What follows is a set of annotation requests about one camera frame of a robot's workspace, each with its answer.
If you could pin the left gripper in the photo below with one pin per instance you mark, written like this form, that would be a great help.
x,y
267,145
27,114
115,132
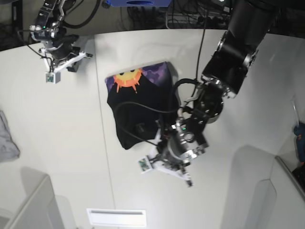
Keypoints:
x,y
167,157

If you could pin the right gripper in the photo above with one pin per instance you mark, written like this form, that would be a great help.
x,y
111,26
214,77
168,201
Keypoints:
x,y
64,55

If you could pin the black T-shirt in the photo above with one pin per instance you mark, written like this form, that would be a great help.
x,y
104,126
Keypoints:
x,y
140,99

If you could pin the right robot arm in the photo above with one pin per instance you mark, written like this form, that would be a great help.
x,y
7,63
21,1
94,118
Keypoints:
x,y
50,28

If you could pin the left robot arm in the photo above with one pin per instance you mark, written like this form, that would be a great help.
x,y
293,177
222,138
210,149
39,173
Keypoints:
x,y
223,76

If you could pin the blue box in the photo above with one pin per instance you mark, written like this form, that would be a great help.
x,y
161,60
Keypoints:
x,y
138,3

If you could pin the grey cloth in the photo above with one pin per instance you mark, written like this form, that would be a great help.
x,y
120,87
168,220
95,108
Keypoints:
x,y
8,149

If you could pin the black keyboard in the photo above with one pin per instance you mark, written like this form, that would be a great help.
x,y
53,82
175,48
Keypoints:
x,y
299,174

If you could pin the blue glue gun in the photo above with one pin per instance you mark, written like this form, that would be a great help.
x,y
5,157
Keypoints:
x,y
299,132

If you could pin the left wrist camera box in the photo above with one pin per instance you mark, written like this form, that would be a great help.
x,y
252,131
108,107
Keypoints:
x,y
145,165

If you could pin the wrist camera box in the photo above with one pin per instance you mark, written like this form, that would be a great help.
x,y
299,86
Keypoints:
x,y
145,165
52,77

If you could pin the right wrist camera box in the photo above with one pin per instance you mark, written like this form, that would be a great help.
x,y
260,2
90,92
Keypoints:
x,y
52,77

